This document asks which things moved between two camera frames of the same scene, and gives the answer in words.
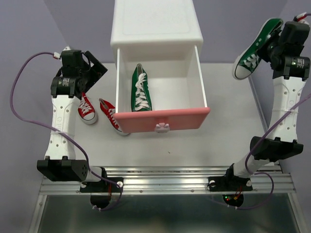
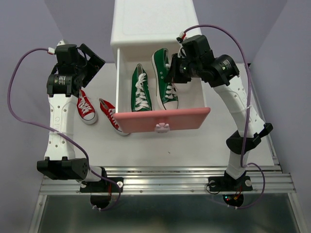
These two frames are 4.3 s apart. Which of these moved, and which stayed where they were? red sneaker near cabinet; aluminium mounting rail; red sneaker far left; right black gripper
Moved: right black gripper
Stayed: aluminium mounting rail; red sneaker near cabinet; red sneaker far left
